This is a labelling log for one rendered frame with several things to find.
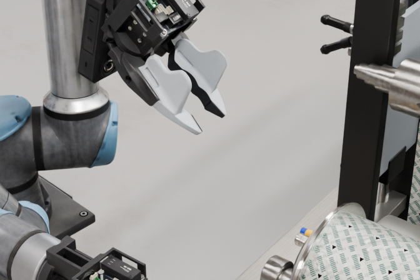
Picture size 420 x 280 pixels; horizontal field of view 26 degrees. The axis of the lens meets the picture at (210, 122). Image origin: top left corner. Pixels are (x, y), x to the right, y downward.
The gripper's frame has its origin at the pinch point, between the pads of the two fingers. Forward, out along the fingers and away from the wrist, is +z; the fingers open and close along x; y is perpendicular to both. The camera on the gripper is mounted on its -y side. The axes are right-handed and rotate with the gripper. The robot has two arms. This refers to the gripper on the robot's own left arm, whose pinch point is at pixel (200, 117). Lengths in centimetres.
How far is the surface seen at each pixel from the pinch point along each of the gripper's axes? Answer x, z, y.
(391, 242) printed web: -1.4, 20.8, 12.0
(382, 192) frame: 35.2, 22.1, -17.3
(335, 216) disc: -1.9, 16.0, 8.8
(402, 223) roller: 11.6, 22.5, 2.9
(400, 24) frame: 27.9, 4.8, 7.7
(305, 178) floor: 166, 24, -157
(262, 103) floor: 200, -8, -184
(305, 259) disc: -7.2, 17.1, 7.3
